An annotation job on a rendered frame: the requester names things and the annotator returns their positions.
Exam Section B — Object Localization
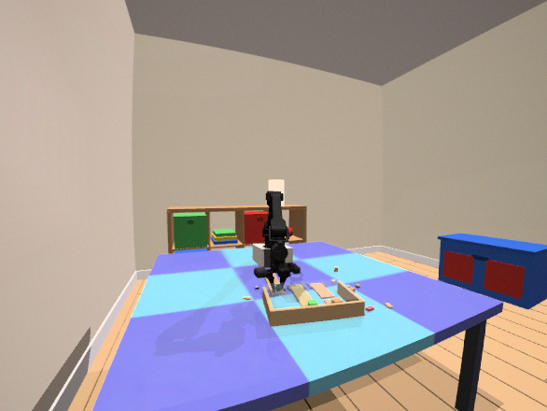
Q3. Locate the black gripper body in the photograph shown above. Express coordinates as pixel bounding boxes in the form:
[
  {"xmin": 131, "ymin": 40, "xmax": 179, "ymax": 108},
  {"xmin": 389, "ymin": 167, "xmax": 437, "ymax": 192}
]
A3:
[{"xmin": 254, "ymin": 255, "xmax": 301, "ymax": 278}]

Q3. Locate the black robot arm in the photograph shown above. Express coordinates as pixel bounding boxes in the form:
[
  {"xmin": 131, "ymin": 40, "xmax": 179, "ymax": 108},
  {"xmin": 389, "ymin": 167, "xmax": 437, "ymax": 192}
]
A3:
[{"xmin": 262, "ymin": 191, "xmax": 295, "ymax": 277}]

